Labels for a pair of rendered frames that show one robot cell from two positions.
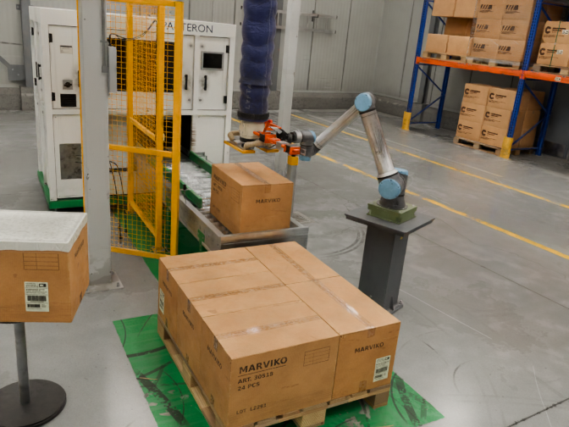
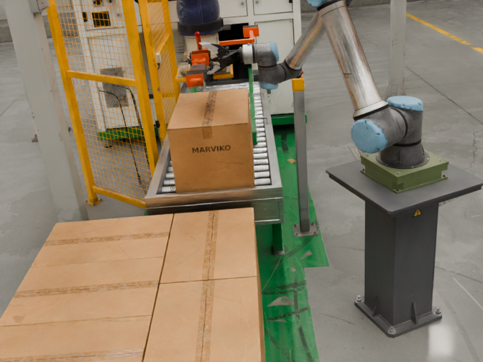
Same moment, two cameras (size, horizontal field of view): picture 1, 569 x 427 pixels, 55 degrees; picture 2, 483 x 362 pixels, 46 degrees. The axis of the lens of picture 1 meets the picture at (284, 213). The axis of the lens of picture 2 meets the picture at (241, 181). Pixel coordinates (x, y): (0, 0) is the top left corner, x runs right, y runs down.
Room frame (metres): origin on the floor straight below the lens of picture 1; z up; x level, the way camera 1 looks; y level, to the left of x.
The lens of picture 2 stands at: (1.50, -1.38, 1.88)
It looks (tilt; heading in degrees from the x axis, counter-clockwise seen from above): 25 degrees down; 32
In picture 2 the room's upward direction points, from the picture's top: 6 degrees counter-clockwise
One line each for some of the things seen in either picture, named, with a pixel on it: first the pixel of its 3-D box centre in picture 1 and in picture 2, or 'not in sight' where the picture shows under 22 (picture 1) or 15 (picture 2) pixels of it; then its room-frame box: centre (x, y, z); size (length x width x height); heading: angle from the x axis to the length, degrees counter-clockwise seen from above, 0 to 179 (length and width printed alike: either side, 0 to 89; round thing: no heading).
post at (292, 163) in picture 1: (288, 213); (301, 158); (4.40, -0.03, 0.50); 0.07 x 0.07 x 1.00; 30
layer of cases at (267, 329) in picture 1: (267, 316); (142, 324); (2.92, 0.04, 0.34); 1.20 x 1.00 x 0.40; 30
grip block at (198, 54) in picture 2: (267, 137); (200, 58); (3.75, 0.16, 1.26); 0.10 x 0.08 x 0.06; 121
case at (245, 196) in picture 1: (249, 198); (214, 141); (3.95, 0.27, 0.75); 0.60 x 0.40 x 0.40; 29
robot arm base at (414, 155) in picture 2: (393, 197); (402, 147); (3.84, -0.78, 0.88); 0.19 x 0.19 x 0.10
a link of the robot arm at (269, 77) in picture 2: (306, 152); (269, 75); (3.91, -0.11, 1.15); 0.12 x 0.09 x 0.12; 160
